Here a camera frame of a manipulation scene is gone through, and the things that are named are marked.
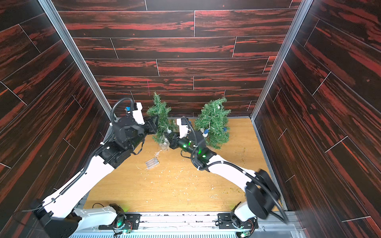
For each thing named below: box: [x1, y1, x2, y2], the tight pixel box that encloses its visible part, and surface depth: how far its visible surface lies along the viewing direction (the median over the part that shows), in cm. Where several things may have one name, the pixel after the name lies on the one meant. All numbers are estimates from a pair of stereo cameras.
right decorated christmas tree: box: [194, 97, 232, 150], surface depth 82 cm
